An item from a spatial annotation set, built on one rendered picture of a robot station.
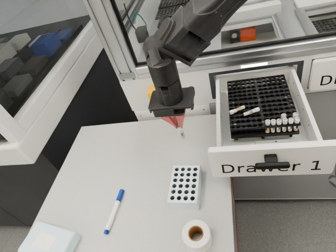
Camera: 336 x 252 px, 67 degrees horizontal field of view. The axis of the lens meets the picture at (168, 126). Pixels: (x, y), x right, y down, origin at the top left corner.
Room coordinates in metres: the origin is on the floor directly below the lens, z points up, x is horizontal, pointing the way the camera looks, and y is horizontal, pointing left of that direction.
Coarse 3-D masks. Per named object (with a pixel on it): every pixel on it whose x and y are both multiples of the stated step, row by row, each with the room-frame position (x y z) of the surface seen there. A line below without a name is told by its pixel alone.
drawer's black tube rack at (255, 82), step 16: (240, 80) 0.65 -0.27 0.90; (256, 80) 0.62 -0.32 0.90; (272, 80) 0.60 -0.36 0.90; (240, 96) 0.61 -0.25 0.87; (256, 96) 0.55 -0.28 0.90; (272, 96) 0.56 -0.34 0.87; (288, 96) 0.51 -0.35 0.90; (240, 112) 0.52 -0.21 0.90; (256, 112) 0.49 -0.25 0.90; (272, 112) 0.47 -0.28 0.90; (288, 112) 0.45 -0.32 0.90
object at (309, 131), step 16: (224, 80) 0.70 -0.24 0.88; (288, 80) 0.63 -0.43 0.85; (224, 96) 0.67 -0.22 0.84; (304, 96) 0.49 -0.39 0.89; (224, 112) 0.60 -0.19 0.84; (304, 112) 0.45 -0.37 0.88; (224, 128) 0.53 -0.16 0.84; (304, 128) 0.43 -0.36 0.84; (224, 144) 0.47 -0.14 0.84; (240, 144) 0.45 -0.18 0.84
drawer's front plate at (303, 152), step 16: (256, 144) 0.36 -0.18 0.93; (272, 144) 0.35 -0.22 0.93; (288, 144) 0.33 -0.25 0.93; (304, 144) 0.32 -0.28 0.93; (320, 144) 0.31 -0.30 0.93; (224, 160) 0.38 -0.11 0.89; (240, 160) 0.36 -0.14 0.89; (256, 160) 0.35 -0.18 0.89; (288, 160) 0.32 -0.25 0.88; (304, 160) 0.31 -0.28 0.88; (320, 160) 0.30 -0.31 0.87; (224, 176) 0.38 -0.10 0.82
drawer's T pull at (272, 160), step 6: (264, 156) 0.34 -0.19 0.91; (270, 156) 0.33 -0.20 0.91; (276, 156) 0.33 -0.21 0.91; (264, 162) 0.32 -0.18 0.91; (270, 162) 0.32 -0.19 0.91; (276, 162) 0.31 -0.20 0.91; (282, 162) 0.31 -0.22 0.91; (288, 162) 0.30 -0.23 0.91; (258, 168) 0.32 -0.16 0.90; (264, 168) 0.31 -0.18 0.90; (270, 168) 0.31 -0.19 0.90; (276, 168) 0.30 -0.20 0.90
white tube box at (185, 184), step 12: (180, 168) 0.47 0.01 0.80; (192, 168) 0.46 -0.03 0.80; (180, 180) 0.44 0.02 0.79; (192, 180) 0.42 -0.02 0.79; (168, 192) 0.40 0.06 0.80; (180, 192) 0.40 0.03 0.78; (192, 192) 0.39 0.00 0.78; (168, 204) 0.38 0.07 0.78; (180, 204) 0.36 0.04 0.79; (192, 204) 0.35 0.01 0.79
